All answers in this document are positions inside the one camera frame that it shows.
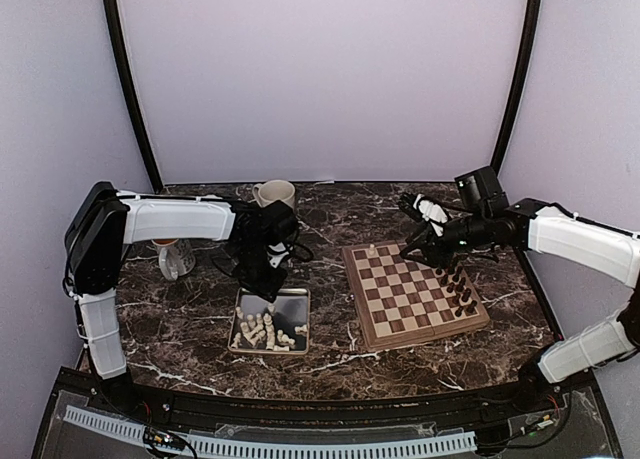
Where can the left black frame post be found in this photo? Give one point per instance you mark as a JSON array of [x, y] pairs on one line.
[[119, 50]]

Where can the dark chess pieces row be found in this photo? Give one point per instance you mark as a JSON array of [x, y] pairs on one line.
[[451, 295]]

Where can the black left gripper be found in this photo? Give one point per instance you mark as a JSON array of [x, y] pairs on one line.
[[268, 289]]

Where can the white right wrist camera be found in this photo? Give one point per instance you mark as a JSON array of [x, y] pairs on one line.
[[419, 208]]

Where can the right black frame post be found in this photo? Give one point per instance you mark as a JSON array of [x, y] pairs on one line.
[[525, 49]]

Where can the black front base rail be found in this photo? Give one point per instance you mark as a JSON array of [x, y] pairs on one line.
[[485, 408]]

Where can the black frame post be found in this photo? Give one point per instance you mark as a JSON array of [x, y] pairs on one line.
[[525, 49], [119, 50]]

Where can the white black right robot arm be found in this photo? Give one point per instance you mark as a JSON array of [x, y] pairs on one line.
[[488, 219]]

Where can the white floral ceramic mug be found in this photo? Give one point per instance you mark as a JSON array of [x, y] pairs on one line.
[[274, 190]]

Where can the white pieces pile in tray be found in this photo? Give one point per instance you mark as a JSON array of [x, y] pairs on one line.
[[268, 331]]

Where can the wooden chessboard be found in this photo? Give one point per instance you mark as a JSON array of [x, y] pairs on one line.
[[390, 295]]

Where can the white slotted cable duct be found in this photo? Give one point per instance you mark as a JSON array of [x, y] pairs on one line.
[[256, 443]]

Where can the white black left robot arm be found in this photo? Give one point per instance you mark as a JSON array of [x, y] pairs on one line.
[[107, 223]]

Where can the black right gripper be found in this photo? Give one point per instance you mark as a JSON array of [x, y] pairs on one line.
[[436, 254]]

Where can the white mug orange interior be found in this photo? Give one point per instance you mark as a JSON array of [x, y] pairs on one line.
[[175, 257]]

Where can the silver metal tray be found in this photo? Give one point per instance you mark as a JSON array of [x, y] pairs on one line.
[[295, 303]]

